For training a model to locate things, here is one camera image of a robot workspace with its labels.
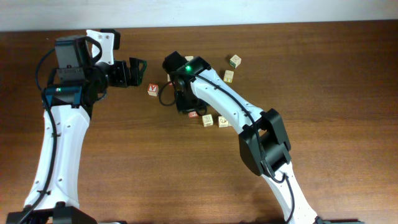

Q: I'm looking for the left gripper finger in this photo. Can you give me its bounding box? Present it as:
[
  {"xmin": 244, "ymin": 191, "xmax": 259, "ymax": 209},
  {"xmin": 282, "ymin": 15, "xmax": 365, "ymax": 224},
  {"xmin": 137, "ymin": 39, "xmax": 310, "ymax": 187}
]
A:
[
  {"xmin": 129, "ymin": 57, "xmax": 147, "ymax": 78},
  {"xmin": 127, "ymin": 77, "xmax": 142, "ymax": 86}
]

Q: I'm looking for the butterfly picture block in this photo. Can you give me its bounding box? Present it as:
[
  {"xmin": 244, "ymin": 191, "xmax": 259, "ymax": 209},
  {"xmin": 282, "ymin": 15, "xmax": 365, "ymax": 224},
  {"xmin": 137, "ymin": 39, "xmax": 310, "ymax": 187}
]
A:
[{"xmin": 188, "ymin": 111, "xmax": 198, "ymax": 118}]

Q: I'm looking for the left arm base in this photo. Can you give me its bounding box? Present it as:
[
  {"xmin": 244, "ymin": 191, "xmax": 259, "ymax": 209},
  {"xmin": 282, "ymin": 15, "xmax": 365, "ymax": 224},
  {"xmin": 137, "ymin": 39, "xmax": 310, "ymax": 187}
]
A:
[{"xmin": 24, "ymin": 202, "xmax": 98, "ymax": 224}]

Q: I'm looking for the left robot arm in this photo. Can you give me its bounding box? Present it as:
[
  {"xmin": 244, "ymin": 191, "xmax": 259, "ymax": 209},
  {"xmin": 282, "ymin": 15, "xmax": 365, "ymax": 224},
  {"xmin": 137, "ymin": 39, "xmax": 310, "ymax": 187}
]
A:
[{"xmin": 24, "ymin": 29, "xmax": 147, "ymax": 210}]

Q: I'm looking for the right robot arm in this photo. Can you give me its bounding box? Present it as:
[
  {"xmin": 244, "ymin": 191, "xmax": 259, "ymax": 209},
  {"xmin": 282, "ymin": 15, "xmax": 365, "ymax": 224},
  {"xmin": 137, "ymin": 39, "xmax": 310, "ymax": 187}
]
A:
[{"xmin": 162, "ymin": 52, "xmax": 319, "ymax": 224}]

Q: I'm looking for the red letter A block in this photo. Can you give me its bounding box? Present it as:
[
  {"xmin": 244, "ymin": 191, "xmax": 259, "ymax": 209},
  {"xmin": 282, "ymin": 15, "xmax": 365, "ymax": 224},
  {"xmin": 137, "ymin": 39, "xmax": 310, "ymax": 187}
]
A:
[{"xmin": 147, "ymin": 83, "xmax": 159, "ymax": 96}]

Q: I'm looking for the yellow bottom number block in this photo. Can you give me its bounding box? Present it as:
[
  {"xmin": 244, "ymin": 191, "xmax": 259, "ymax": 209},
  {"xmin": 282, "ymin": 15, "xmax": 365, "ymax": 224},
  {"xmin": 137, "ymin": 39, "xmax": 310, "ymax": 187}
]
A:
[{"xmin": 223, "ymin": 70, "xmax": 234, "ymax": 83}]

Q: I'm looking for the green side picture block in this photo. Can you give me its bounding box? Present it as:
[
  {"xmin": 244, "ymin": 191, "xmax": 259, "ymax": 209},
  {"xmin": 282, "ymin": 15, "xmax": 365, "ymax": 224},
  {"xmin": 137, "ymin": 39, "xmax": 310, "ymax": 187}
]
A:
[{"xmin": 229, "ymin": 55, "xmax": 242, "ymax": 68}]

